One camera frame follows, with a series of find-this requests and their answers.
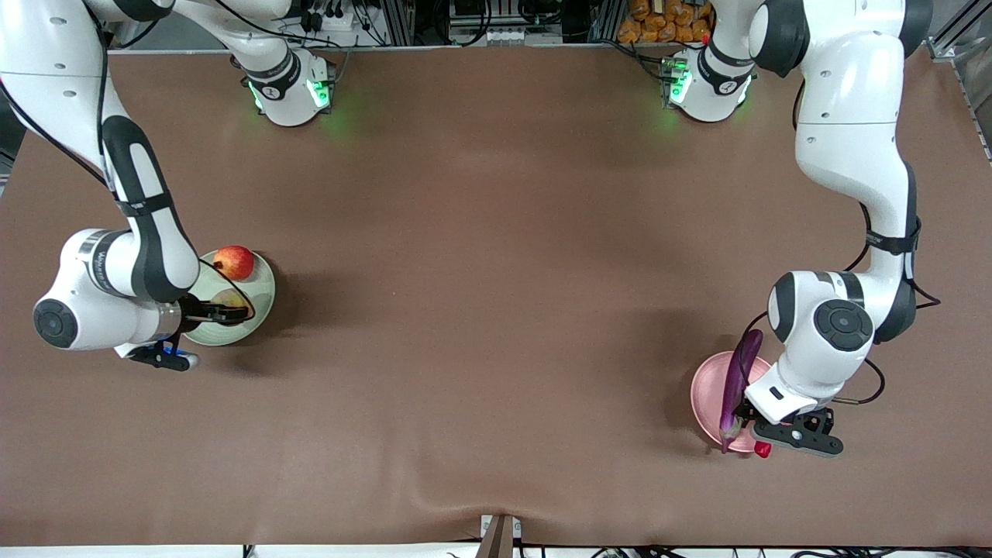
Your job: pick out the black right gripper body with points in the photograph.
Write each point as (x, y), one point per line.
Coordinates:
(195, 310)

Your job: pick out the yellow pink peach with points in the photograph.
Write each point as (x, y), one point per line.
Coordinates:
(229, 297)

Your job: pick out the red apple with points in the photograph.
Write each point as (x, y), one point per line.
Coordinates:
(234, 263)

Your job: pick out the red chili pepper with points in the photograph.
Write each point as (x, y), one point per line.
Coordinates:
(762, 449)

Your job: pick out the long purple eggplant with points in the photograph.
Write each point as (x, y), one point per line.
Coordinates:
(736, 380)

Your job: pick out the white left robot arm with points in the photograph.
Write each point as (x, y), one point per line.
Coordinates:
(845, 116)

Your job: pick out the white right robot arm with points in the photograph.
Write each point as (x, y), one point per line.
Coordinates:
(147, 256)

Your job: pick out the pale green round plate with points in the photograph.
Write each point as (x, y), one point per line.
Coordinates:
(263, 287)

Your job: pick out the pink round plate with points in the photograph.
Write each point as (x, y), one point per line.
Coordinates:
(709, 395)

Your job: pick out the brown table mat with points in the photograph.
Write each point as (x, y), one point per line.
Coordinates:
(496, 232)

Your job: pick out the white power strip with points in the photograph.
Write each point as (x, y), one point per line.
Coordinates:
(333, 31)

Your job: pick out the orange packets pile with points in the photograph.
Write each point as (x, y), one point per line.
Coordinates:
(659, 27)

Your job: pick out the brown stand post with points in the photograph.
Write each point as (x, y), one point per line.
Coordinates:
(500, 542)

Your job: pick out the aluminium frame post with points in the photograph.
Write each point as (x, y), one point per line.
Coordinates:
(397, 19)

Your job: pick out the aluminium frame corner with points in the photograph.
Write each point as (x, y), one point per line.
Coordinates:
(953, 39)

